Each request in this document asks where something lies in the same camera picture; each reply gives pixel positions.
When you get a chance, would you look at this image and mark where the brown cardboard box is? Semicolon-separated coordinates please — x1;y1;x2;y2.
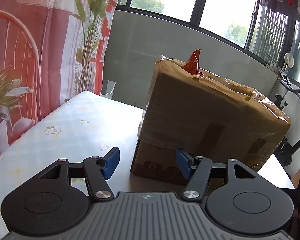
130;56;291;185

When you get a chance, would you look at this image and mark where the black exercise machine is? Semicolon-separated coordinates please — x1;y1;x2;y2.
264;52;300;173

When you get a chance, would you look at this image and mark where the red patterned curtain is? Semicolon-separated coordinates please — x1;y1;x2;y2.
0;0;118;156

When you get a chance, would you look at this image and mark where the black metal window frame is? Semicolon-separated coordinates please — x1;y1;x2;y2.
118;0;300;87

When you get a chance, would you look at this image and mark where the floral checked tablecloth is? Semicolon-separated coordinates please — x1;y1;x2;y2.
0;92;142;239

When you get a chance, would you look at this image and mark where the red snack packet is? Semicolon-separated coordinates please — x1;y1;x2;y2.
182;49;204;76

